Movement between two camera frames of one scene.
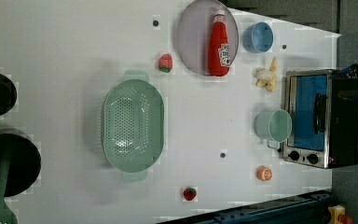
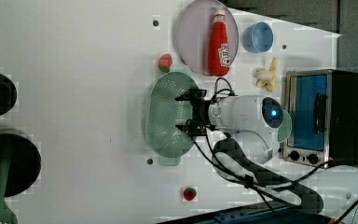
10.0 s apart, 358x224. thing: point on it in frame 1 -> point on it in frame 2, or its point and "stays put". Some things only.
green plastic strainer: (132, 124) -> (164, 114)
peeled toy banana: (267, 77) stays put
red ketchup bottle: (219, 50) stays put
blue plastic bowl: (257, 37) stays put
